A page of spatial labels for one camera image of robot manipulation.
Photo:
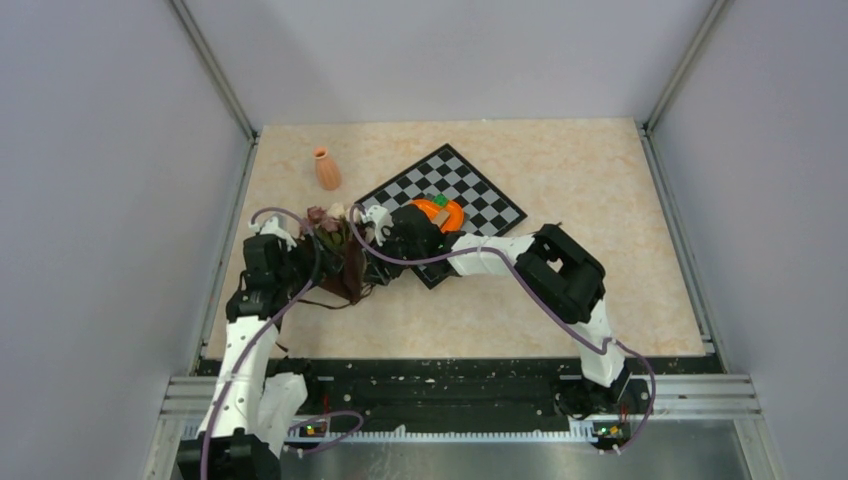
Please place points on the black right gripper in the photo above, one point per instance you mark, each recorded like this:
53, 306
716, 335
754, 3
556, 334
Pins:
393, 238

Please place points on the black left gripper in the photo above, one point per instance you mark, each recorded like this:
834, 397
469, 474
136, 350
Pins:
299, 252

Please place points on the brown ribbon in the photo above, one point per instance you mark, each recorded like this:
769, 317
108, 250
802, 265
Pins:
381, 269

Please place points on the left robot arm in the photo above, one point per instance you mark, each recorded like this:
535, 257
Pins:
242, 433

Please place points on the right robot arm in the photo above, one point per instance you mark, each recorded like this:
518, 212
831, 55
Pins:
565, 280

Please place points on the peach ribbed vase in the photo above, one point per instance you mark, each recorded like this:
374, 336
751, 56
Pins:
326, 169

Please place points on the black white chessboard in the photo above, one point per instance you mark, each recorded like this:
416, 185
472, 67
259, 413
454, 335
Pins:
488, 213

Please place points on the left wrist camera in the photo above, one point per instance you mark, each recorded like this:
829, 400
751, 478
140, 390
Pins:
274, 225

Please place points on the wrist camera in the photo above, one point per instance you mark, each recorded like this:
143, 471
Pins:
379, 219
274, 225

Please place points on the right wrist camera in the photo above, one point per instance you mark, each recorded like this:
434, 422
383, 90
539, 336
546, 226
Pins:
379, 219

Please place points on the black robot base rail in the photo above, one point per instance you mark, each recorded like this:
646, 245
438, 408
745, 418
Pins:
460, 395

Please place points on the aluminium frame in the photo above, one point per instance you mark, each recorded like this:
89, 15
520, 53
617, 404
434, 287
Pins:
758, 451

